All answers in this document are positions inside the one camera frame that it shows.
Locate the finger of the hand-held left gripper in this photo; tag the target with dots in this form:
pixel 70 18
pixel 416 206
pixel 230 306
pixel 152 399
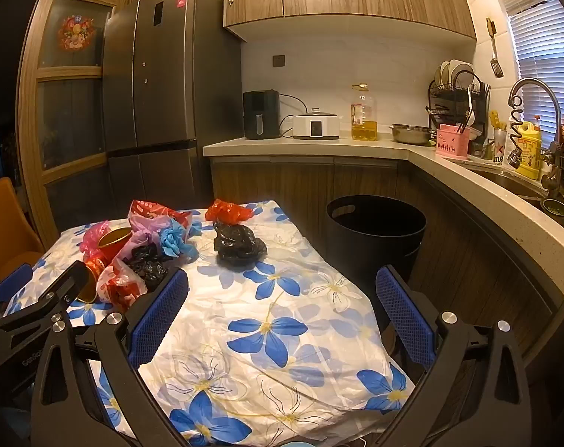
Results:
pixel 70 284
pixel 14 281

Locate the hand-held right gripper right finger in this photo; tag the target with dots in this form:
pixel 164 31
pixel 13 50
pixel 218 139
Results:
pixel 405 316

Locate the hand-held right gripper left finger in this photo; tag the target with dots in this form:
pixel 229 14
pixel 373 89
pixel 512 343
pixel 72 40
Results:
pixel 158 316

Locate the red paper cup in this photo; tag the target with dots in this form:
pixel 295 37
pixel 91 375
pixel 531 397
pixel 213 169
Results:
pixel 115 242
pixel 90 279

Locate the red and white plastic bag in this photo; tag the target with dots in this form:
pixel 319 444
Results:
pixel 119 286

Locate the pink plastic bag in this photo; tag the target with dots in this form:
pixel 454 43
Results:
pixel 92 238

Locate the small black plastic bag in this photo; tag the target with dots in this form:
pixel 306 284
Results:
pixel 149 265

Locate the blue plastic bag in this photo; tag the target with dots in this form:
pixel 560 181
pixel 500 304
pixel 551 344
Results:
pixel 175 240

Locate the black round bin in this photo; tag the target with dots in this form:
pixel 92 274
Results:
pixel 375 242

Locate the purple plastic bag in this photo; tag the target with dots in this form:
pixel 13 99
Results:
pixel 144 233

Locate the red snack packet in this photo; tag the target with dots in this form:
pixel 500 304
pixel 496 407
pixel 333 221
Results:
pixel 147 210

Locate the large black plastic bag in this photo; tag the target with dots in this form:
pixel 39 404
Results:
pixel 238 244

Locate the orange chair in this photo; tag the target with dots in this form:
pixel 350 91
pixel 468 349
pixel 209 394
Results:
pixel 2 223

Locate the blue floral tablecloth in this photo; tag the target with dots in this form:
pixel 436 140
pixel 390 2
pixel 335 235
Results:
pixel 263 298

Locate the wooden glass door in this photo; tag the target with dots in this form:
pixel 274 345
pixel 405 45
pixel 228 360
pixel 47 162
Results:
pixel 68 116

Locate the steel sink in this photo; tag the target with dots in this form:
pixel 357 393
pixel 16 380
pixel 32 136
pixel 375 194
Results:
pixel 505 181

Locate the kitchen counter with wooden cabinets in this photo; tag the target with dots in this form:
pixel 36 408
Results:
pixel 272 181

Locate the pink utensil holder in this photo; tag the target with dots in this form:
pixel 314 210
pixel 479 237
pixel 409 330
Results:
pixel 452 142

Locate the steel bowl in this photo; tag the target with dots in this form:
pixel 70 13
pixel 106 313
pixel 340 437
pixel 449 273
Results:
pixel 410 134

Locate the white drink can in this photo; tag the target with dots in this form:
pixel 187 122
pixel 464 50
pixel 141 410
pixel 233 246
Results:
pixel 499 146

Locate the cooking oil bottle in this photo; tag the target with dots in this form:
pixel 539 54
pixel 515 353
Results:
pixel 363 121

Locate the yellow detergent bottle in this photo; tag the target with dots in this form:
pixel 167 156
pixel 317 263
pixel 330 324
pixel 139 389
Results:
pixel 531 153

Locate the white electric cooker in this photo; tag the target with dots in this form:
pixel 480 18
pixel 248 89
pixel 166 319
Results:
pixel 317 125

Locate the yellow kitchen utensil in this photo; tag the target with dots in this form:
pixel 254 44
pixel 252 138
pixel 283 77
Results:
pixel 495 120

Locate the black dish rack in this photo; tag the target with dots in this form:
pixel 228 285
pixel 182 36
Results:
pixel 449 102

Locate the white spoon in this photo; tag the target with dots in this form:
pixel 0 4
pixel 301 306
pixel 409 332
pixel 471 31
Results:
pixel 470 105

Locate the black air fryer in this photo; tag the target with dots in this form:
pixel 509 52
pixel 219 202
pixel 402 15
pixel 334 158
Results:
pixel 261 114

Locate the grey refrigerator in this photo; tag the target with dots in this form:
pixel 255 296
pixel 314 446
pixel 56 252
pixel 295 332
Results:
pixel 170 79

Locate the white plate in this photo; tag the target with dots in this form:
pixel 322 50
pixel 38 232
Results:
pixel 445 73

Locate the colourful flower sticker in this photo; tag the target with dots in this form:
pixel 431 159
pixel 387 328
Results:
pixel 78 32

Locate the white bowl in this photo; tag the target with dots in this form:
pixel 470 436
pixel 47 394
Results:
pixel 461 70

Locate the hanging metal spatula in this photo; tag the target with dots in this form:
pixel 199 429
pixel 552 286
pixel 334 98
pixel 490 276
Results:
pixel 496 67

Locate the steel faucet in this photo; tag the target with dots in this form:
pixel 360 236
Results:
pixel 538 82

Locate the window blind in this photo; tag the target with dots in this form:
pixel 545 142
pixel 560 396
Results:
pixel 542 46

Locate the dark wall socket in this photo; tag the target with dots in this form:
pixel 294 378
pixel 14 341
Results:
pixel 278 61

